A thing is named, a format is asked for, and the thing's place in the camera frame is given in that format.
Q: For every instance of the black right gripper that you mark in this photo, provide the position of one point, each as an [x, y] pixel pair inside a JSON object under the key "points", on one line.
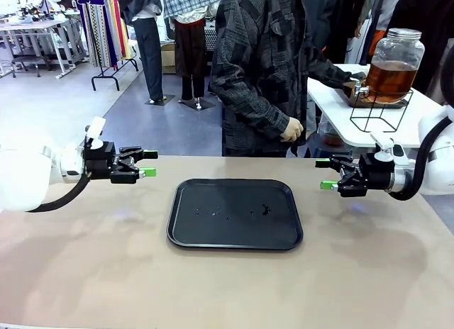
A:
{"points": [[377, 174]]}

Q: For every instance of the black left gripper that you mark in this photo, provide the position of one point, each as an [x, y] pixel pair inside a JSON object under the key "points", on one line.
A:
{"points": [[99, 162]]}

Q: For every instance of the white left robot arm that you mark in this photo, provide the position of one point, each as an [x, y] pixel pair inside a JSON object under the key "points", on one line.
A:
{"points": [[21, 173]]}

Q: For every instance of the person's right forearm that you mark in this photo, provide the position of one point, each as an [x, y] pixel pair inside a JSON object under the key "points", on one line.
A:
{"points": [[255, 112]]}

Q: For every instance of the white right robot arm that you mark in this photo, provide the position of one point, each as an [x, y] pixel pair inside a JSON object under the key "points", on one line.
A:
{"points": [[440, 159]]}

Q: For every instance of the person's left forearm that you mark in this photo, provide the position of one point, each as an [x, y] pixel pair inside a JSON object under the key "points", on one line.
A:
{"points": [[333, 77]]}

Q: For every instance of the person's right hand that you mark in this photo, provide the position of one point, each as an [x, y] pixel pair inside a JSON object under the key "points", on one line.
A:
{"points": [[292, 129]]}

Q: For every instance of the clear bucket with brown liquid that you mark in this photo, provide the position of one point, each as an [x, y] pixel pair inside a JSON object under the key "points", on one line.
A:
{"points": [[331, 135]]}

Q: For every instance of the white side table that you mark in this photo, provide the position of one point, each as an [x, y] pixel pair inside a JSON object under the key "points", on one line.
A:
{"points": [[337, 112]]}

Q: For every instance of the dark tray under dispenser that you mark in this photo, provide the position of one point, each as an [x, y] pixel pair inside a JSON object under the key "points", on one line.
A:
{"points": [[390, 105]]}

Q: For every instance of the silver dispenser tap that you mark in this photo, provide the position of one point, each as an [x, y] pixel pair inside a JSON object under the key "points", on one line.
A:
{"points": [[361, 89]]}

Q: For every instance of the black plastic serving tray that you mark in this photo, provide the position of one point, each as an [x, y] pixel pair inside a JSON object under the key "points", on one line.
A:
{"points": [[220, 233]]}

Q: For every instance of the brown cardboard box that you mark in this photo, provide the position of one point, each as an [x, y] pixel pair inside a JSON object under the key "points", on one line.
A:
{"points": [[168, 57]]}

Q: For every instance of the glass tea dispenser jar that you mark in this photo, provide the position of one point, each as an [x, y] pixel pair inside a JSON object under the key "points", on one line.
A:
{"points": [[393, 70]]}

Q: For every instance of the mannequin in black trousers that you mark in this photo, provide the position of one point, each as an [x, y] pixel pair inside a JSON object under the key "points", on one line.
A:
{"points": [[147, 45]]}

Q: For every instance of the mannequin in plaid shirt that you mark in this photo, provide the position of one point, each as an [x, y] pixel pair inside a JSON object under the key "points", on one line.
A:
{"points": [[189, 45]]}

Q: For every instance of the rack of colourful fabrics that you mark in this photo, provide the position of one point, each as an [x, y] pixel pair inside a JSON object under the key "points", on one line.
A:
{"points": [[103, 31]]}

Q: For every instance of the person in grey patchwork jacket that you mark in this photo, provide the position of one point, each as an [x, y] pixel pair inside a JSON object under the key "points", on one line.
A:
{"points": [[262, 59]]}

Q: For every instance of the bystander in dark jacket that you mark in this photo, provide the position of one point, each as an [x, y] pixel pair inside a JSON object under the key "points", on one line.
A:
{"points": [[322, 20]]}

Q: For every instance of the white background workbench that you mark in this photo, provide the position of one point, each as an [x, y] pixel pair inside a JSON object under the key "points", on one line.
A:
{"points": [[35, 27]]}

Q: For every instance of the bystander in grey top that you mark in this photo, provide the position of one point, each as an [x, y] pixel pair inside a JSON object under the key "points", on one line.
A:
{"points": [[384, 10]]}

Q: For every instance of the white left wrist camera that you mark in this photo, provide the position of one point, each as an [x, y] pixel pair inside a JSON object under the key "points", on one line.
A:
{"points": [[95, 134]]}

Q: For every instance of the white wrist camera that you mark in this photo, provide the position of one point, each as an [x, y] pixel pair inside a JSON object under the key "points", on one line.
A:
{"points": [[386, 148], [95, 134]]}

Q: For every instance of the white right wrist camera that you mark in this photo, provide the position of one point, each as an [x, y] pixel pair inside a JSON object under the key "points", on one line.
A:
{"points": [[386, 148]]}

